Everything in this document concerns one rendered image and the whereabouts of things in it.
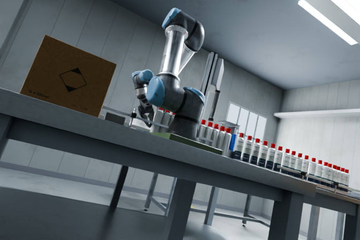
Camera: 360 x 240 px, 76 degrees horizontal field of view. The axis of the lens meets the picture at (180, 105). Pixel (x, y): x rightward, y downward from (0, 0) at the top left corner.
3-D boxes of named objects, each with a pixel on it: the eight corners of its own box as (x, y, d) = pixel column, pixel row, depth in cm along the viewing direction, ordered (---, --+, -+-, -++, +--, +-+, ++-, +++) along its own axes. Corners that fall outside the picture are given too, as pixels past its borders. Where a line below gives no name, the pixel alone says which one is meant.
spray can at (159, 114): (156, 136, 150) (165, 106, 154) (157, 136, 145) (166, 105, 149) (148, 134, 149) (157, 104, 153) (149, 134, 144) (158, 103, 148)
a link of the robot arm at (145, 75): (160, 73, 141) (153, 77, 150) (143, 66, 136) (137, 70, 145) (157, 85, 138) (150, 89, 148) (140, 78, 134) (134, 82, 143)
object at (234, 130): (225, 157, 183) (232, 126, 188) (234, 159, 170) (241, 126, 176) (209, 153, 178) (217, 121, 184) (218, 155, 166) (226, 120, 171)
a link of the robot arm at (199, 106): (204, 122, 102) (212, 94, 105) (179, 112, 96) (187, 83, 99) (190, 123, 113) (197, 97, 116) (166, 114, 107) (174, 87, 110)
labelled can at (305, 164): (308, 181, 186) (312, 156, 191) (302, 180, 185) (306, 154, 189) (302, 180, 191) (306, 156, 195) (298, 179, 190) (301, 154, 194)
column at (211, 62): (189, 154, 142) (215, 55, 156) (192, 155, 138) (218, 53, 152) (182, 152, 141) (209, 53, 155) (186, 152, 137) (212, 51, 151)
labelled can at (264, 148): (261, 167, 178) (265, 142, 182) (265, 169, 173) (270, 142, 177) (255, 166, 176) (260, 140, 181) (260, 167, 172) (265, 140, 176)
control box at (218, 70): (218, 94, 163) (224, 69, 167) (216, 85, 147) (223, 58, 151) (204, 91, 166) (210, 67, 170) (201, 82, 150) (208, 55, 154)
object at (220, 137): (217, 155, 166) (224, 127, 170) (221, 156, 161) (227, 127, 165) (211, 153, 164) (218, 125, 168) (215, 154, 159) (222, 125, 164)
